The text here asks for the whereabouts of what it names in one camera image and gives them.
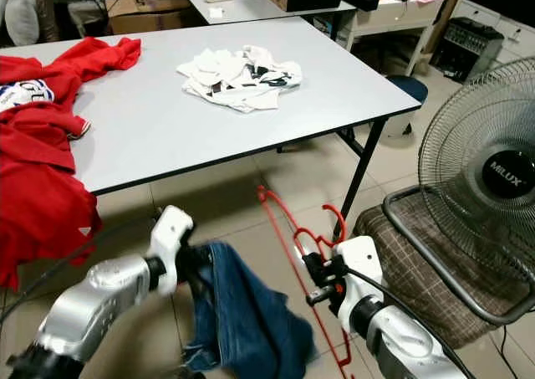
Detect blue jeans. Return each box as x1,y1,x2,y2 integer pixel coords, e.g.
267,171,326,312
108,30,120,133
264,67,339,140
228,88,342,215
182,241,318,379

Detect white folding table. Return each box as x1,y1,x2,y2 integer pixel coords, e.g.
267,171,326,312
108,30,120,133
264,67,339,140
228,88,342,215
0,15,423,231

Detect red shirt white trim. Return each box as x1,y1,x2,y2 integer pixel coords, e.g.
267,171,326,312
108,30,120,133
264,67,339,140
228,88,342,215
0,103,94,292

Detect dark blue stool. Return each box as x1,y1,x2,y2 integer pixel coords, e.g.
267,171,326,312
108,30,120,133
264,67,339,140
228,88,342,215
385,75,429,137

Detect black MILUX floor fan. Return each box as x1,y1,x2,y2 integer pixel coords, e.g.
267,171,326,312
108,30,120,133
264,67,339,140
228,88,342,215
418,57,535,259

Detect red jersey white print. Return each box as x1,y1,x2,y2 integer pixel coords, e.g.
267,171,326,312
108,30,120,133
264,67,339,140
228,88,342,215
0,36,143,139

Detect small white side table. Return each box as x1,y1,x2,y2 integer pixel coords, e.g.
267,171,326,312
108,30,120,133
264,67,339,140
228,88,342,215
343,0,444,77

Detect cardboard box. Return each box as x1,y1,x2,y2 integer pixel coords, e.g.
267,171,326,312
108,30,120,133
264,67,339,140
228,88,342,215
104,0,185,35

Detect black audio amplifier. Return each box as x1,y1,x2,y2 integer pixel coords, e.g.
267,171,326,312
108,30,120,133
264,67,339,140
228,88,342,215
431,17,507,83

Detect long white table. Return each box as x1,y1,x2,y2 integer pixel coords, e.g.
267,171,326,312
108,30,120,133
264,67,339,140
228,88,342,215
171,0,356,24

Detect brown wooden board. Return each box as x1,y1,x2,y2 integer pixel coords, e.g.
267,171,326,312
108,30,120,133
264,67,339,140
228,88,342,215
422,0,473,55

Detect white pillow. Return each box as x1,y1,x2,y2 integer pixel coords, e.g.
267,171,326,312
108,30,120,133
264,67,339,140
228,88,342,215
4,0,43,47

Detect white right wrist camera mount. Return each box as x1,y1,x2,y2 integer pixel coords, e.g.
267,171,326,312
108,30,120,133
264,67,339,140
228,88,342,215
334,235,385,325

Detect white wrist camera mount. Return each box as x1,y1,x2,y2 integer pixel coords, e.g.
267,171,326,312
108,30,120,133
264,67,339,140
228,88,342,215
334,235,385,325
149,205,195,296

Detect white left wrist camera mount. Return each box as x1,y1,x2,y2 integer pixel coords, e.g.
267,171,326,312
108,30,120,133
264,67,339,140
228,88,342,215
149,205,195,296

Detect plaid chair grey frame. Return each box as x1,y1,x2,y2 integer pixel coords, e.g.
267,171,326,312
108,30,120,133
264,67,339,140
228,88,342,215
351,185,535,351

